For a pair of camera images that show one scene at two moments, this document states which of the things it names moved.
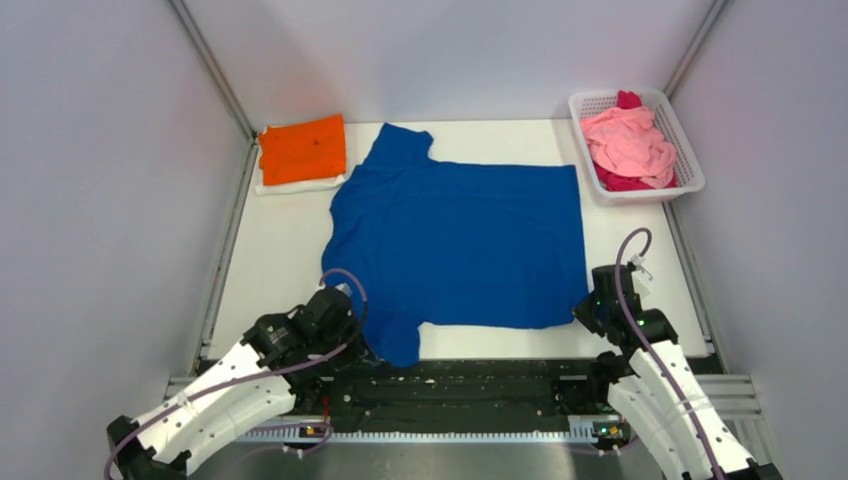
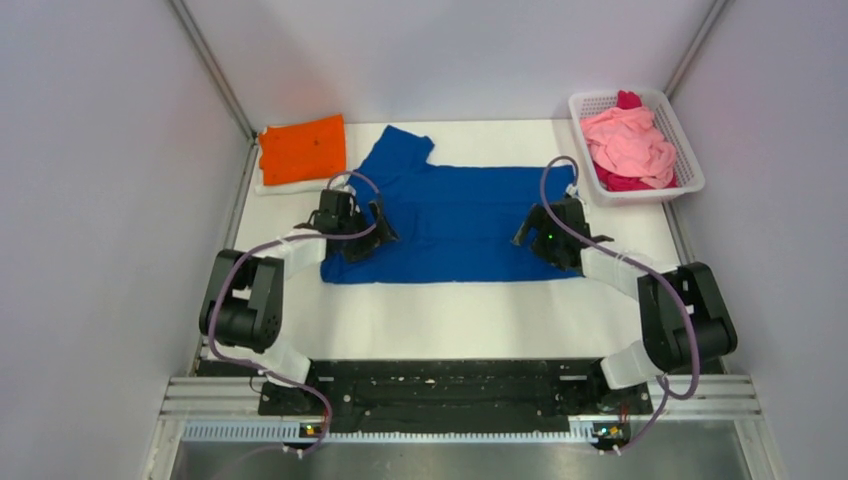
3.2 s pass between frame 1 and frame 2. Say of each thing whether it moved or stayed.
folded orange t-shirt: stayed
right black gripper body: moved
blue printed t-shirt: moved
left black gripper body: moved
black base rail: stayed
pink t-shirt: stayed
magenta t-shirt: stayed
